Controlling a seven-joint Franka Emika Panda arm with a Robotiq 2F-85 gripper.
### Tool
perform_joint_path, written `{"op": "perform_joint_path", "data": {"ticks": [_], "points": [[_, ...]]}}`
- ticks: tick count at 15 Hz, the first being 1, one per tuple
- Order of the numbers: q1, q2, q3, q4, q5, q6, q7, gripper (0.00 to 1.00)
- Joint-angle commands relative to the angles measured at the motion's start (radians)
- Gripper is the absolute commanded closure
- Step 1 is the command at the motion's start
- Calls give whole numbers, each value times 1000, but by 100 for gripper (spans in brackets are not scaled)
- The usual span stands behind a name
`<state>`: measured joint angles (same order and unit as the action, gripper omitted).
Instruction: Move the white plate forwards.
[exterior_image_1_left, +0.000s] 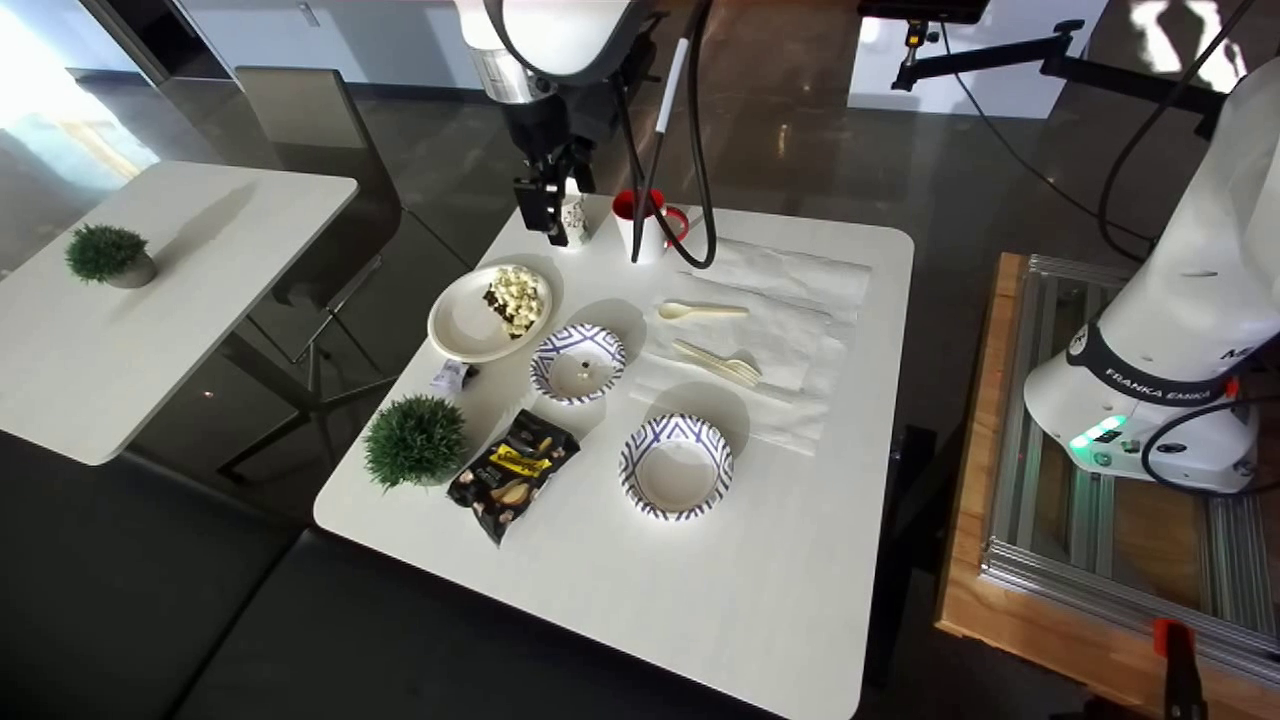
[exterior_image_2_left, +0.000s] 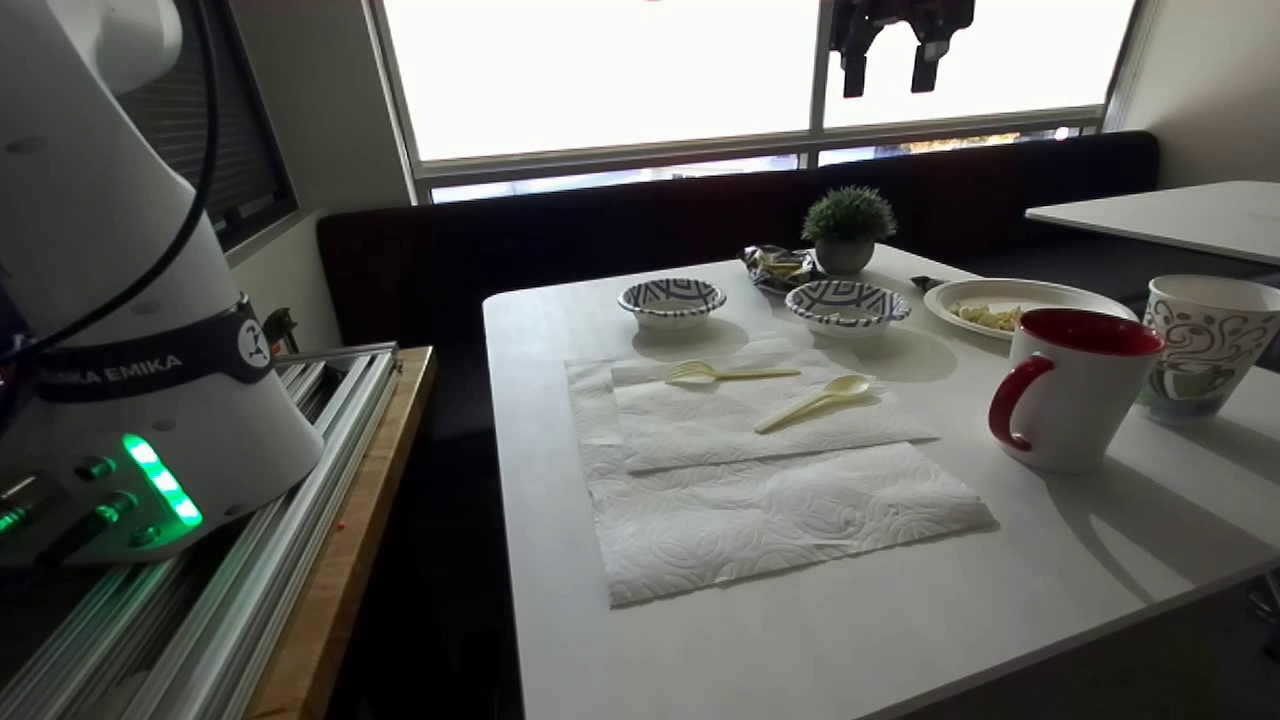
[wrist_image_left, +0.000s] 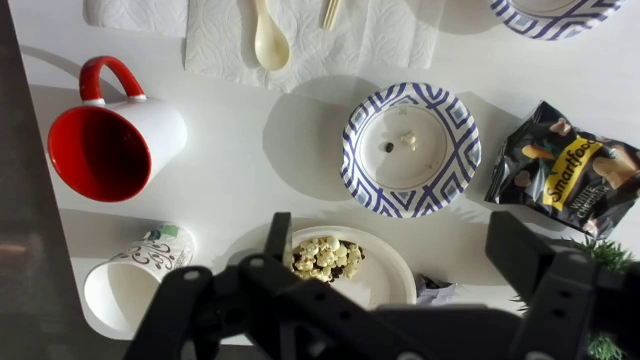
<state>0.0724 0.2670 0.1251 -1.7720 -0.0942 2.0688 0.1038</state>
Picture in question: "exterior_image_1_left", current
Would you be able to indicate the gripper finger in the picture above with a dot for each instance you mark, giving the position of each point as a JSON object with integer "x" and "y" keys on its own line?
{"x": 538, "y": 212}
{"x": 582, "y": 170}

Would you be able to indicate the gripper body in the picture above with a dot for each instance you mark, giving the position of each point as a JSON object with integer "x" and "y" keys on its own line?
{"x": 545, "y": 125}

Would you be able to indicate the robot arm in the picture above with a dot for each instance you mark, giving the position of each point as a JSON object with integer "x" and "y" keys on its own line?
{"x": 1190, "y": 290}

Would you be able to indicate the white plate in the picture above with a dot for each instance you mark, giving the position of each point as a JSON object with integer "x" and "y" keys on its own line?
{"x": 465, "y": 325}

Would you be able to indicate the small white printed cup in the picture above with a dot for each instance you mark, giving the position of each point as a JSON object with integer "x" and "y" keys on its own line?
{"x": 575, "y": 222}

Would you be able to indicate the red and white mug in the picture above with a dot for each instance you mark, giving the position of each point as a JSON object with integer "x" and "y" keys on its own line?
{"x": 640, "y": 235}

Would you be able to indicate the heap of popcorn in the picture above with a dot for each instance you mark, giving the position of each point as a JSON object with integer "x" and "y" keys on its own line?
{"x": 518, "y": 298}

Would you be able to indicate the small blue patterned paper bowl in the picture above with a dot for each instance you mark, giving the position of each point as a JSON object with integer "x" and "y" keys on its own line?
{"x": 578, "y": 368}

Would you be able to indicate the cream plastic spoon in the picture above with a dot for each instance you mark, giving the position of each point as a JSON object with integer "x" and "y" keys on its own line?
{"x": 690, "y": 311}

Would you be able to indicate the small white wrapper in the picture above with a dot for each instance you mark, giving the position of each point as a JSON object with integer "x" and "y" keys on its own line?
{"x": 450, "y": 375}

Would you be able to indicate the dark chair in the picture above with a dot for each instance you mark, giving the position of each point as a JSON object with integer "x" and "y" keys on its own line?
{"x": 320, "y": 180}

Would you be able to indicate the cream plastic fork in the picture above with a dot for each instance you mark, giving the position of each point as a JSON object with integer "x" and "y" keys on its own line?
{"x": 715, "y": 362}

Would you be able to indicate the white paper napkin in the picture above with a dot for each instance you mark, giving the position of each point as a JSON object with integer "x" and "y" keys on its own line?
{"x": 800, "y": 300}

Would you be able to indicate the round green artificial plant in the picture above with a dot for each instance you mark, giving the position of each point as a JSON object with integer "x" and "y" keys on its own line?
{"x": 414, "y": 442}

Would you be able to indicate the black snack bag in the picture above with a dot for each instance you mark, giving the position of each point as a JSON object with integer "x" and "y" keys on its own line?
{"x": 512, "y": 475}

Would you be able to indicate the large blue patterned paper bowl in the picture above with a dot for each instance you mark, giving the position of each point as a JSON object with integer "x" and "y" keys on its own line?
{"x": 676, "y": 472}

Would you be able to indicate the green plant in grey pot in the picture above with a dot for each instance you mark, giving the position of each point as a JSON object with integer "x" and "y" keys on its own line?
{"x": 105, "y": 253}

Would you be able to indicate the white side table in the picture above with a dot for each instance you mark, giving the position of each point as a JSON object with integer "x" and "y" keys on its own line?
{"x": 120, "y": 340}

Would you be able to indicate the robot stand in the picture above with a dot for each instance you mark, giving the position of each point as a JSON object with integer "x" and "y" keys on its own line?
{"x": 975, "y": 480}

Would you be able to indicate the orange clamp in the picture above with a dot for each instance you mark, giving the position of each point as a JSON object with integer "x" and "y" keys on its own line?
{"x": 1180, "y": 670}

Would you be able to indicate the camera on mount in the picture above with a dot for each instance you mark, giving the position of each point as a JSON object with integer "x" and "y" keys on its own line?
{"x": 1060, "y": 60}

